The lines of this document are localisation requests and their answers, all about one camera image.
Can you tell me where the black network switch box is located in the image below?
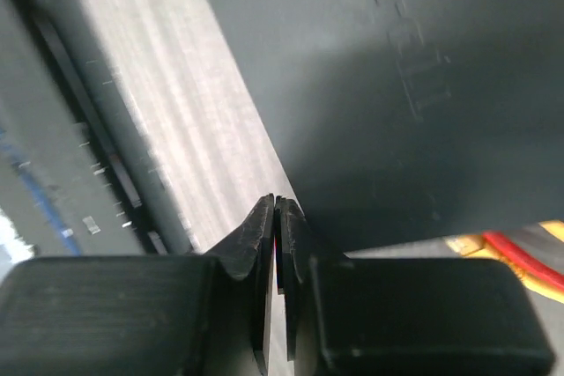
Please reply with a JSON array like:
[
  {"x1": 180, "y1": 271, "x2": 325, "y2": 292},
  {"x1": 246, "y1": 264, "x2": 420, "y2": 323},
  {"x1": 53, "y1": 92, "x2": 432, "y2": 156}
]
[{"x1": 208, "y1": 0, "x2": 563, "y2": 252}]

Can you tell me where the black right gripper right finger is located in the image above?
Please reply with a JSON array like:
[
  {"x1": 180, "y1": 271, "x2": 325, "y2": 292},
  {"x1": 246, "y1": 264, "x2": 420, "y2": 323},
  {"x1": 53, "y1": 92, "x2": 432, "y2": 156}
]
[{"x1": 276, "y1": 197, "x2": 555, "y2": 375}]

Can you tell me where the black mounting base plate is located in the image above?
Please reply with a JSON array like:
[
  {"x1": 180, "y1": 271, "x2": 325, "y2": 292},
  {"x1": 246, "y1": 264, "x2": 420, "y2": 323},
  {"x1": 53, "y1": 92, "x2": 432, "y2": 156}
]
[{"x1": 0, "y1": 0, "x2": 199, "y2": 258}]

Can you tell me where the red ethernet cable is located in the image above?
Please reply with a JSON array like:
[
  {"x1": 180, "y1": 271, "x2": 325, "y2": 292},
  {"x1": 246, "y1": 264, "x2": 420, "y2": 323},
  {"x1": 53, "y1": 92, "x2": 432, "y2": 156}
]
[{"x1": 482, "y1": 230, "x2": 564, "y2": 280}]

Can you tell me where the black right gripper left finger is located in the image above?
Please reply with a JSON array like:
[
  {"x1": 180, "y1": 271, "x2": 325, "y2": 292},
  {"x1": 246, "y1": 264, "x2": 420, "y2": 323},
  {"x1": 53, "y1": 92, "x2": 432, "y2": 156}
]
[{"x1": 1, "y1": 195, "x2": 274, "y2": 375}]

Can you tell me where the yellow ethernet cable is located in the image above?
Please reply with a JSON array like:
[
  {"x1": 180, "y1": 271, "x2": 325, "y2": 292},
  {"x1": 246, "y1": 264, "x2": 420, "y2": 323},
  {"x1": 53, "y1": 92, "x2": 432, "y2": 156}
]
[{"x1": 444, "y1": 219, "x2": 564, "y2": 302}]

